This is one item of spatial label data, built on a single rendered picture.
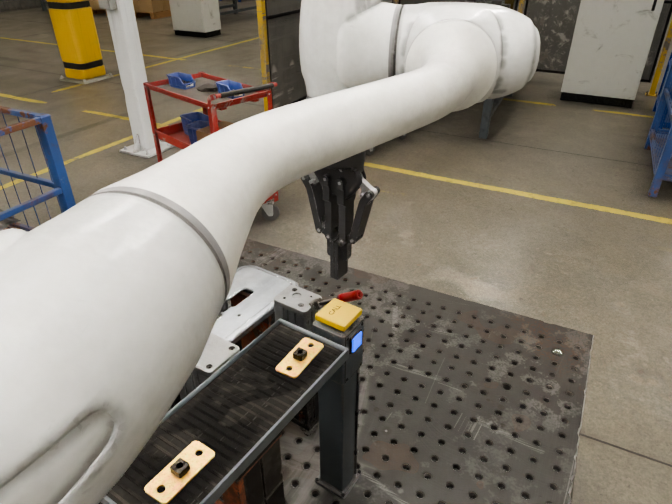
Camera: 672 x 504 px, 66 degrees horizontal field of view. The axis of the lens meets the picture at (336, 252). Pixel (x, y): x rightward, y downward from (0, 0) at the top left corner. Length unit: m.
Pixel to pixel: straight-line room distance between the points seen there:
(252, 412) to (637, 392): 2.17
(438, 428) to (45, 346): 1.18
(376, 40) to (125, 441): 0.53
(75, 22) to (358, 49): 7.45
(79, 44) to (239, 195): 7.74
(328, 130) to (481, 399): 1.09
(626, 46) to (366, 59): 6.35
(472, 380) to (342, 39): 1.04
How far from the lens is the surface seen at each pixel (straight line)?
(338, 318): 0.89
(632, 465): 2.41
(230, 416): 0.75
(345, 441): 1.09
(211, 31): 11.34
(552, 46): 7.83
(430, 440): 1.32
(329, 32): 0.67
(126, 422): 0.24
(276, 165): 0.40
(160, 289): 0.25
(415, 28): 0.65
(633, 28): 6.93
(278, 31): 5.57
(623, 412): 2.59
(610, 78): 7.01
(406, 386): 1.43
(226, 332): 1.13
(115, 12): 4.93
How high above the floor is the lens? 1.72
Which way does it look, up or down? 31 degrees down
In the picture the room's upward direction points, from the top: straight up
